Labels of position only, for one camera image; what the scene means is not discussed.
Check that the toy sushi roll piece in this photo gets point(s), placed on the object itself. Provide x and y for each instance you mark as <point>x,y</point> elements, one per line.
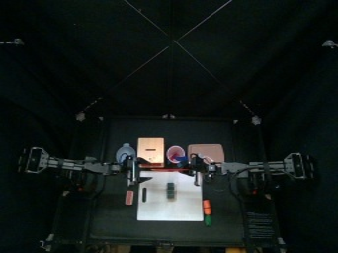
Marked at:
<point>170,184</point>
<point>170,188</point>
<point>170,192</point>

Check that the red and white toy block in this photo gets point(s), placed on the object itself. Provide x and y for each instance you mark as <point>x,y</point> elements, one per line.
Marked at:
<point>130,197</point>

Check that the red plastic cup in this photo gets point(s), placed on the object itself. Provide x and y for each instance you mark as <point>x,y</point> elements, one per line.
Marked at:
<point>174,152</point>

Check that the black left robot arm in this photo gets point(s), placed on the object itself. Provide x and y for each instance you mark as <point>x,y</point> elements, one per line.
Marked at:
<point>66,163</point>

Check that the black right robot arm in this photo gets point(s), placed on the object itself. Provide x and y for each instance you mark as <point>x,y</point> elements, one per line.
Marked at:
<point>264,164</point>

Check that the white cutting board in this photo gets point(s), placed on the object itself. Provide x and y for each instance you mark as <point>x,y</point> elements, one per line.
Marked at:
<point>185,204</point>

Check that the metal frame bracket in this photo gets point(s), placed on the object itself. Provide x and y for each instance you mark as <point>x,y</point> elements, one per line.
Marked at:
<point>329,43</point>
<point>80,116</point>
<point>18,42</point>
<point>255,119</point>

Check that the orange toy carrot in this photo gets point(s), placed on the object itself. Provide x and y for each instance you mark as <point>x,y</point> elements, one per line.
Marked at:
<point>206,207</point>

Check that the blue plastic toy utensil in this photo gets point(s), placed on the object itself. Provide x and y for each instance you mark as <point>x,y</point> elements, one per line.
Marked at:
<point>181,159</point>

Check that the green toy carrot top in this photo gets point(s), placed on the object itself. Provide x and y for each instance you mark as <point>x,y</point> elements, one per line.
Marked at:
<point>207,220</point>

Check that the printed label sheet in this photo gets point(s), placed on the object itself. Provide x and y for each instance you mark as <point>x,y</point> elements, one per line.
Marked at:
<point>260,227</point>

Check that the wooden box with red drawer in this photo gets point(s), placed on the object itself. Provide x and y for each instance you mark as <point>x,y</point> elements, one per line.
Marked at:
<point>150,148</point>

